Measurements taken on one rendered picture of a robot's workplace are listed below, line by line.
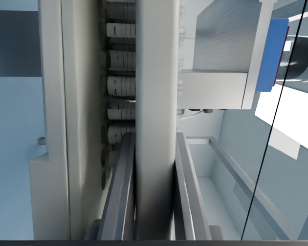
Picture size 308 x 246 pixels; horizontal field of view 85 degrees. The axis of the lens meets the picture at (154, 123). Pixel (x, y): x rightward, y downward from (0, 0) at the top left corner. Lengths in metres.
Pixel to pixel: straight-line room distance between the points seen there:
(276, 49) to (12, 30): 0.80
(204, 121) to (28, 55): 3.93
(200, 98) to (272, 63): 0.23
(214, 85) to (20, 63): 0.63
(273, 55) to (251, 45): 0.08
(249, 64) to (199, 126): 3.82
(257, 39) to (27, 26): 0.68
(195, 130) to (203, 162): 1.07
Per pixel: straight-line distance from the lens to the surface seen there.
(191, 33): 1.57
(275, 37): 0.62
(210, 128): 4.44
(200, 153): 4.76
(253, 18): 0.58
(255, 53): 0.55
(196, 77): 0.49
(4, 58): 0.78
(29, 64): 0.73
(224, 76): 0.52
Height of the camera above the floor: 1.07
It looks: 2 degrees up
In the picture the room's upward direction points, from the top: 90 degrees clockwise
